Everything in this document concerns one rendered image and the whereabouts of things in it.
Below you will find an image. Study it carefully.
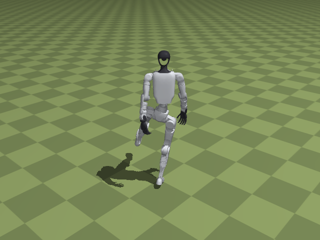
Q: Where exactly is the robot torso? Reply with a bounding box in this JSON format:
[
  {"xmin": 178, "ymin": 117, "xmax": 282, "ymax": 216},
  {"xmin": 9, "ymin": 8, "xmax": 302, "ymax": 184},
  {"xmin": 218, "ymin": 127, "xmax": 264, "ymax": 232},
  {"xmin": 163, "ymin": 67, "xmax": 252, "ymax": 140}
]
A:
[{"xmin": 152, "ymin": 69, "xmax": 176, "ymax": 123}]

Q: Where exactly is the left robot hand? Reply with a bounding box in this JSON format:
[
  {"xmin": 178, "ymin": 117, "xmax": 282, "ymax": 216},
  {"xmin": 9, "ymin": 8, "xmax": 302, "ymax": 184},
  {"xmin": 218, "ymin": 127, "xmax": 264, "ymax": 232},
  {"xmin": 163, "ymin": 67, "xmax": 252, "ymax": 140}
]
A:
[{"xmin": 140, "ymin": 115, "xmax": 151, "ymax": 135}]

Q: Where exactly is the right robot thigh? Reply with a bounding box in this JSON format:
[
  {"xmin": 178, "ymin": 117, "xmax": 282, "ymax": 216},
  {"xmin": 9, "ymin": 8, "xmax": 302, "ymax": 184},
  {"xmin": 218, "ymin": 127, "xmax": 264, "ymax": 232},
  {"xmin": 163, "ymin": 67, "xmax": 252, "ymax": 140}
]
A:
[{"xmin": 161, "ymin": 115, "xmax": 177, "ymax": 155}]

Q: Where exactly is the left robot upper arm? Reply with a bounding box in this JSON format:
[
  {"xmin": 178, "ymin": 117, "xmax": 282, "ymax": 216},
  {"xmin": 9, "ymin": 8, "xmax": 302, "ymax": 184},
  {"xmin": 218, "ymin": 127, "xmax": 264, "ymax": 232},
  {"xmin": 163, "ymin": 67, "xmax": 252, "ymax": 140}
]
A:
[{"xmin": 143, "ymin": 72, "xmax": 154, "ymax": 101}]

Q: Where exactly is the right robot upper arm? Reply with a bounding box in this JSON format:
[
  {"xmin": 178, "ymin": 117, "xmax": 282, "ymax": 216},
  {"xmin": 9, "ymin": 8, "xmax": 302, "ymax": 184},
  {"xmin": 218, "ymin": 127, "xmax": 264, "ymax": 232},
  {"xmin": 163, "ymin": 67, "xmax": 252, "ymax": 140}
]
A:
[{"xmin": 174, "ymin": 72, "xmax": 187, "ymax": 99}]

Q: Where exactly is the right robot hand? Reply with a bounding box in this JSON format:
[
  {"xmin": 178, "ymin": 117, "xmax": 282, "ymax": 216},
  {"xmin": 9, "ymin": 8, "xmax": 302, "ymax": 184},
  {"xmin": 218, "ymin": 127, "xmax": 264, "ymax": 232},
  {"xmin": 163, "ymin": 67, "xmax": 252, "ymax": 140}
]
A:
[{"xmin": 177, "ymin": 108, "xmax": 187, "ymax": 125}]

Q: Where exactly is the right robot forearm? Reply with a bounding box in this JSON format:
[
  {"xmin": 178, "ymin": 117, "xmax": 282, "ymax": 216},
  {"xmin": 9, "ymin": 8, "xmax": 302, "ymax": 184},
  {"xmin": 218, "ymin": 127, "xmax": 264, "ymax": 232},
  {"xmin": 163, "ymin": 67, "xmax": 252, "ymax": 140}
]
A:
[{"xmin": 180, "ymin": 92, "xmax": 188, "ymax": 113}]

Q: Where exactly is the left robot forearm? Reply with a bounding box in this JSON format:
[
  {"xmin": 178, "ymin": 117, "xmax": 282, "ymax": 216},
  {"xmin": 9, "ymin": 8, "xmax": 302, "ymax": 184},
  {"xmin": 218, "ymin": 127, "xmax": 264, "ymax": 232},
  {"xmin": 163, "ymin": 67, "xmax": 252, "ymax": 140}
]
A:
[{"xmin": 139, "ymin": 94, "xmax": 148, "ymax": 121}]

